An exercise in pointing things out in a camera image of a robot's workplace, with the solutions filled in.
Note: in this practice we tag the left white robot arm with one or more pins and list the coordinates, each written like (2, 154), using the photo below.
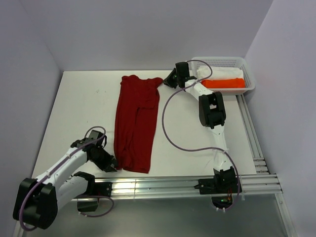
(39, 199)

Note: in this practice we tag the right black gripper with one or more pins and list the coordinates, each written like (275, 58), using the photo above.
(168, 80)

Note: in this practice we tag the dark red t-shirt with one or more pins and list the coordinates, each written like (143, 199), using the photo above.
(136, 122)

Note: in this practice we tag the rolled orange t-shirt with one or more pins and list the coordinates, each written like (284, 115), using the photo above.
(224, 83)

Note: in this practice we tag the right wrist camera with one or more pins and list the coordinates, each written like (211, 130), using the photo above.
(182, 70)

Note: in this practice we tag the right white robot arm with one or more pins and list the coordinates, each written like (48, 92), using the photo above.
(212, 115)

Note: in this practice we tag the aluminium rail frame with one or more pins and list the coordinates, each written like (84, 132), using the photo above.
(171, 207)

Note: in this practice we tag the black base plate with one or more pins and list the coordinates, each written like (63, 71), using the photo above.
(102, 189)
(217, 185)

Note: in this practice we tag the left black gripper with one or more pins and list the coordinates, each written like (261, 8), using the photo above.
(105, 166)

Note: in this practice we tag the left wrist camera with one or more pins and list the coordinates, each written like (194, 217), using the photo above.
(95, 135)

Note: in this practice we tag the rolled white t-shirt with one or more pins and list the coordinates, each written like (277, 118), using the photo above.
(219, 73)

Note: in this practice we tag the white plastic basket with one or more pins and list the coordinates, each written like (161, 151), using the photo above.
(227, 62)

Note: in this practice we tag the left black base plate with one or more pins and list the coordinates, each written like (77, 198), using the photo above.
(102, 189)

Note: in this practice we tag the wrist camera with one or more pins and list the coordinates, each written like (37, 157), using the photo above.
(95, 135)
(182, 70)

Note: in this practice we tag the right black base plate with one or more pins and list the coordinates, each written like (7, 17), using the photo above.
(217, 185)

